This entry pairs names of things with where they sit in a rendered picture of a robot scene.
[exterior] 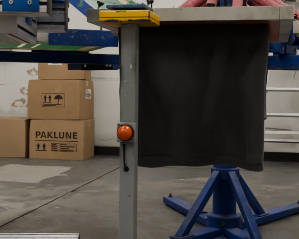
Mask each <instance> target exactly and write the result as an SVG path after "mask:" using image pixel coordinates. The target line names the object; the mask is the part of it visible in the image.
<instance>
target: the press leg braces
mask: <svg viewBox="0 0 299 239"><path fill-rule="evenodd" d="M219 181H220V171H215V170H214V171H213V172H212V174H211V175H210V177H209V179H208V180H207V182H206V184H205V186H204V187H203V189H202V191H201V192H200V194H199V196H198V197H197V199H196V201H195V202H194V204H193V206H192V207H191V209H189V210H190V211H189V212H188V214H187V216H186V217H185V219H184V221H183V222H182V224H181V226H180V227H179V229H178V231H177V232H176V234H175V235H172V236H170V238H174V239H186V238H189V237H192V236H194V234H190V233H189V232H190V231H191V229H192V227H193V226H194V224H195V222H196V220H197V218H198V217H199V215H200V214H201V213H207V212H206V211H204V210H203V209H204V207H205V206H206V204H207V202H208V200H209V199H210V197H211V195H212V193H213V191H214V189H215V188H216V186H217V184H218V183H219ZM228 182H229V185H230V187H231V189H232V192H233V194H234V197H235V199H236V202H237V204H238V207H239V209H240V212H241V214H242V217H243V220H244V223H245V225H246V228H247V230H248V233H249V235H250V237H249V238H244V239H262V236H261V233H260V231H259V228H258V226H257V223H256V221H255V218H254V216H257V217H261V216H265V215H268V214H270V213H267V212H265V211H264V210H263V208H262V207H261V205H260V204H259V202H258V201H257V199H256V198H255V196H254V195H253V193H252V192H251V190H250V188H249V187H248V185H247V184H246V182H245V181H244V179H243V178H242V176H241V175H239V179H238V177H237V175H236V172H235V171H231V172H228ZM251 209H252V210H253V212H254V213H252V210H251Z"/></svg>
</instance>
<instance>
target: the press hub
mask: <svg viewBox="0 0 299 239"><path fill-rule="evenodd" d="M232 3H233V0H227V7H232ZM220 7H224V0H220ZM214 170H215V171H220V181H219V183H218V184H217V186H216V188H215V189H214V191H213V211H211V212H209V213H208V214H207V217H206V221H207V226H205V227H208V226H210V227H214V228H220V229H221V230H222V232H221V236H219V237H216V238H213V239H228V238H227V237H225V236H224V229H234V228H239V229H241V230H243V231H245V232H247V233H248V230H247V229H242V223H243V219H242V215H241V214H240V213H238V212H236V199H235V197H234V194H233V192H232V189H231V187H230V185H229V182H228V172H231V171H235V172H236V175H237V177H238V179H239V175H240V168H238V167H236V166H233V165H226V164H216V165H213V167H211V174H212V172H213V171H214ZM205 227H200V228H198V229H201V228H205Z"/></svg>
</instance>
